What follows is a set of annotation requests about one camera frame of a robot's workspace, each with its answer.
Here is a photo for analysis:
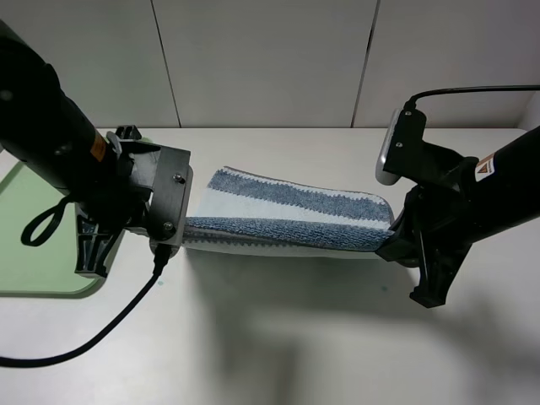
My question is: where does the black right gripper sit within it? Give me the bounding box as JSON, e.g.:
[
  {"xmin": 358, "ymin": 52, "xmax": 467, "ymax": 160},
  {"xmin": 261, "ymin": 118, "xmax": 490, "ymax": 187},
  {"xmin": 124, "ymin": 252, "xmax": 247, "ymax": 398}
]
[{"xmin": 375, "ymin": 155, "xmax": 478, "ymax": 309}]

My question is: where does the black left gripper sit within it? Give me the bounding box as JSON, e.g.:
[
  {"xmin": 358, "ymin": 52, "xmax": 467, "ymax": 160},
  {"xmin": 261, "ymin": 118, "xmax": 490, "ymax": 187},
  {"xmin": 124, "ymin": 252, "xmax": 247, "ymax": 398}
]
[{"xmin": 69, "ymin": 125, "xmax": 157, "ymax": 278}]

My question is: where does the blue white striped towel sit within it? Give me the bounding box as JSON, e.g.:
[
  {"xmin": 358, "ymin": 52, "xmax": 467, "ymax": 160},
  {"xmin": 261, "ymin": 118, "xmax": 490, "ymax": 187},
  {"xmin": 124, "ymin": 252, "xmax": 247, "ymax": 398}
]
[{"xmin": 183, "ymin": 166, "xmax": 394, "ymax": 259}]

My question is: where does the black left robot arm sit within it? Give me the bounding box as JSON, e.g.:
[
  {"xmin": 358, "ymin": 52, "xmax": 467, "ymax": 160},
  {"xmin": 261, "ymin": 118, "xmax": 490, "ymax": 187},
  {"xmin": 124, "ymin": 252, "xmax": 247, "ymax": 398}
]
[{"xmin": 1, "ymin": 23, "xmax": 150, "ymax": 278}]

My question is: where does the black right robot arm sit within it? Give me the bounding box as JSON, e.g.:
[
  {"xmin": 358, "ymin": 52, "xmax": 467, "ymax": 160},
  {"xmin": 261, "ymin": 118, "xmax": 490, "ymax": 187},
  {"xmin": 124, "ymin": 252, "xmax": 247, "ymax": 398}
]
[{"xmin": 376, "ymin": 129, "xmax": 539, "ymax": 308}]

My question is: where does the green plastic tray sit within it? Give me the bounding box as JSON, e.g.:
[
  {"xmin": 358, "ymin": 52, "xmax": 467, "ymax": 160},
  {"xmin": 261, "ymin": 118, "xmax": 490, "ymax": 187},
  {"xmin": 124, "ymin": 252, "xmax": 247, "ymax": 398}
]
[{"xmin": 0, "ymin": 133, "xmax": 156, "ymax": 300}]

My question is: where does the black left camera cable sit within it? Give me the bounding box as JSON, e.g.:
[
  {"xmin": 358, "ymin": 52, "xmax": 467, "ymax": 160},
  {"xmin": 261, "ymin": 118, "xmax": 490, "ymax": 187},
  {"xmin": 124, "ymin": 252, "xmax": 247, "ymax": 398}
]
[{"xmin": 0, "ymin": 244, "xmax": 172, "ymax": 368}]

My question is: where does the black camera cable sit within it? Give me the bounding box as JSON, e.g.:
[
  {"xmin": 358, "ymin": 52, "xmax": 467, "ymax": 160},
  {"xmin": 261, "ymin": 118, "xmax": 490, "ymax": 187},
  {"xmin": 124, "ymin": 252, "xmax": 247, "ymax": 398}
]
[
  {"xmin": 403, "ymin": 85, "xmax": 540, "ymax": 111},
  {"xmin": 0, "ymin": 244, "xmax": 172, "ymax": 368}
]

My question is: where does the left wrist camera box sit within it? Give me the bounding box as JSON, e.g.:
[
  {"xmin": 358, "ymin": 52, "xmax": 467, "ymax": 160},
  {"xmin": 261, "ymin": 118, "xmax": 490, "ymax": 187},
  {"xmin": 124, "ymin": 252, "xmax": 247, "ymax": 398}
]
[{"xmin": 146, "ymin": 147, "xmax": 193, "ymax": 257}]

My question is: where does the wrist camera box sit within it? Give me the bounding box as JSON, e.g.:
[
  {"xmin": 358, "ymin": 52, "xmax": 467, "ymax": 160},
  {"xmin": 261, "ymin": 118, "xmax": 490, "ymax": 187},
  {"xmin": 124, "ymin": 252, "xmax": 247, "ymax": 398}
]
[
  {"xmin": 146, "ymin": 147, "xmax": 193, "ymax": 257},
  {"xmin": 375, "ymin": 105, "xmax": 427, "ymax": 186}
]

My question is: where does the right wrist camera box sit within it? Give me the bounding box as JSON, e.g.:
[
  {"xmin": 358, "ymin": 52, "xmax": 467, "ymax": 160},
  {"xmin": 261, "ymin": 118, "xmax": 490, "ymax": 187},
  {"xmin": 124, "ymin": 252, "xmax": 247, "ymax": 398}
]
[{"xmin": 375, "ymin": 105, "xmax": 427, "ymax": 186}]

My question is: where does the black right camera cable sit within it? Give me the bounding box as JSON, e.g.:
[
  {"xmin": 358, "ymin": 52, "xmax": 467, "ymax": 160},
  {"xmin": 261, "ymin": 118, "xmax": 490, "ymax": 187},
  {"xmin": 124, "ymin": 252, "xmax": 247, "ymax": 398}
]
[{"xmin": 403, "ymin": 85, "xmax": 540, "ymax": 111}]

